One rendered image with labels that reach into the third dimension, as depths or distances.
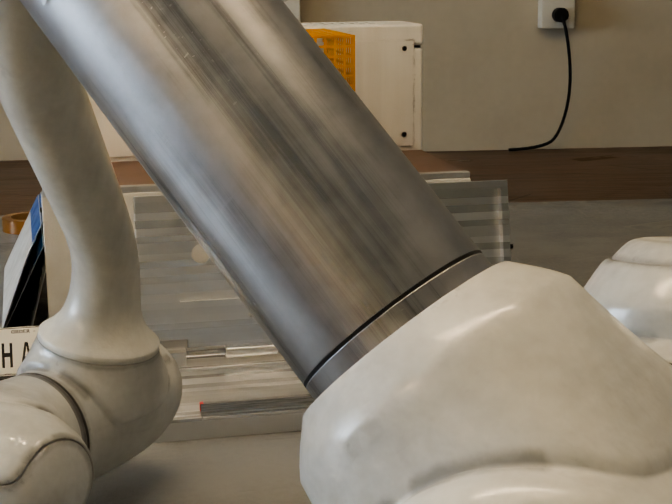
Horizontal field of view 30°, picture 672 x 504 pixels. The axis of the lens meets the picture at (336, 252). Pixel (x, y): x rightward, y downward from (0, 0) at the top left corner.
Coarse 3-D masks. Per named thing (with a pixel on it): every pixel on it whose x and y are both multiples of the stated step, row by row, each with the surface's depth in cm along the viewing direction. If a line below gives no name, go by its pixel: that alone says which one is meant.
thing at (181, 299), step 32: (448, 192) 149; (480, 192) 150; (160, 224) 141; (480, 224) 150; (160, 256) 141; (160, 288) 141; (192, 288) 143; (224, 288) 144; (160, 320) 141; (192, 320) 142; (224, 320) 143; (256, 352) 144
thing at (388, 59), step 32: (352, 32) 180; (384, 32) 181; (416, 32) 182; (384, 64) 182; (416, 64) 183; (384, 96) 183; (416, 96) 184; (384, 128) 184; (416, 128) 185; (128, 160) 178; (416, 160) 176; (128, 192) 156; (160, 192) 156; (64, 256) 156; (192, 256) 159; (64, 288) 156
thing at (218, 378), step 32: (192, 352) 143; (224, 352) 143; (192, 384) 136; (224, 384) 136; (256, 384) 136; (288, 384) 136; (192, 416) 125; (224, 416) 126; (256, 416) 126; (288, 416) 127
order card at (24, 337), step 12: (0, 336) 143; (12, 336) 143; (24, 336) 143; (0, 348) 142; (12, 348) 143; (24, 348) 143; (0, 360) 142; (12, 360) 142; (0, 372) 142; (12, 372) 142
